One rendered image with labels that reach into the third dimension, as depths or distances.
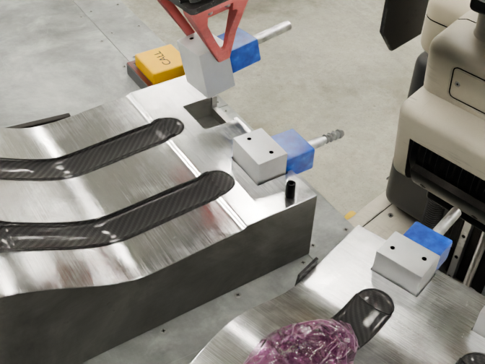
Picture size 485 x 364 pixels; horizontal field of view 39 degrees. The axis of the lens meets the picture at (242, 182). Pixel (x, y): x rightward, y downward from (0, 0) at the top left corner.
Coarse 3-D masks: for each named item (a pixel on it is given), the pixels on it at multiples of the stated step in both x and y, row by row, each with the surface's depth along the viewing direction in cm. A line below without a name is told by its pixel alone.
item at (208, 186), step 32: (160, 128) 78; (0, 160) 70; (32, 160) 72; (64, 160) 74; (96, 160) 75; (160, 192) 70; (192, 192) 71; (224, 192) 70; (0, 224) 61; (32, 224) 63; (64, 224) 65; (96, 224) 67; (128, 224) 68; (160, 224) 67
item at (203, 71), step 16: (224, 32) 77; (240, 32) 77; (272, 32) 78; (192, 48) 73; (240, 48) 75; (256, 48) 76; (192, 64) 74; (208, 64) 73; (224, 64) 74; (240, 64) 76; (192, 80) 77; (208, 80) 74; (224, 80) 75; (208, 96) 75
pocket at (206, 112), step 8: (192, 104) 81; (200, 104) 82; (208, 104) 83; (216, 104) 83; (192, 112) 82; (200, 112) 83; (208, 112) 84; (216, 112) 83; (200, 120) 83; (208, 120) 83; (216, 120) 83; (224, 120) 81; (208, 128) 82
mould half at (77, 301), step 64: (0, 128) 75; (64, 128) 78; (128, 128) 78; (192, 128) 78; (0, 192) 65; (64, 192) 69; (128, 192) 70; (256, 192) 70; (0, 256) 58; (64, 256) 61; (128, 256) 64; (192, 256) 65; (256, 256) 71; (0, 320) 55; (64, 320) 60; (128, 320) 65
